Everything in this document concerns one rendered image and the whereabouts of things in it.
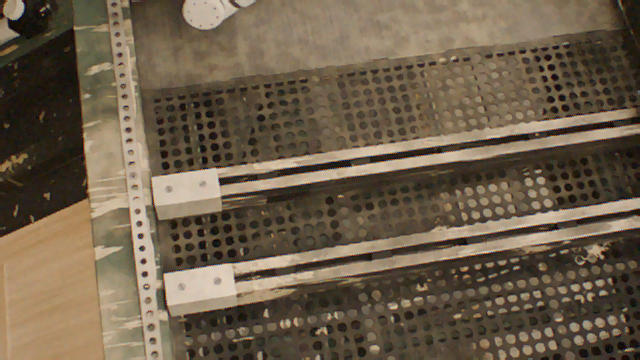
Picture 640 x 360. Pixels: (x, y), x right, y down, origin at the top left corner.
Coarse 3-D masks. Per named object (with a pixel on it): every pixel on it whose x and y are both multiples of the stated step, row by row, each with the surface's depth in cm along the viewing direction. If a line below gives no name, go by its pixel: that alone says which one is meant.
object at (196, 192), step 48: (384, 144) 174; (432, 144) 174; (480, 144) 178; (528, 144) 176; (576, 144) 178; (624, 144) 182; (192, 192) 167; (240, 192) 167; (288, 192) 171; (336, 192) 176
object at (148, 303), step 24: (120, 0) 186; (120, 24) 184; (120, 48) 181; (120, 72) 179; (120, 96) 176; (120, 120) 174; (144, 216) 166; (144, 240) 164; (144, 264) 162; (144, 312) 158; (144, 336) 156
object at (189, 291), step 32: (480, 224) 168; (512, 224) 168; (544, 224) 169; (576, 224) 170; (608, 224) 169; (288, 256) 163; (320, 256) 163; (352, 256) 164; (384, 256) 164; (416, 256) 164; (448, 256) 165; (480, 256) 167; (512, 256) 171; (192, 288) 159; (224, 288) 159; (256, 288) 160; (288, 288) 162; (320, 288) 166
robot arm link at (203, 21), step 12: (180, 0) 162; (192, 0) 161; (204, 0) 161; (216, 0) 162; (192, 12) 163; (204, 12) 163; (216, 12) 163; (192, 24) 165; (204, 24) 165; (216, 24) 165
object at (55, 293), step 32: (32, 224) 208; (64, 224) 203; (0, 256) 210; (32, 256) 205; (64, 256) 200; (0, 288) 207; (32, 288) 203; (64, 288) 198; (96, 288) 193; (0, 320) 204; (32, 320) 200; (64, 320) 195; (96, 320) 191; (0, 352) 201; (32, 352) 197; (64, 352) 192; (96, 352) 188
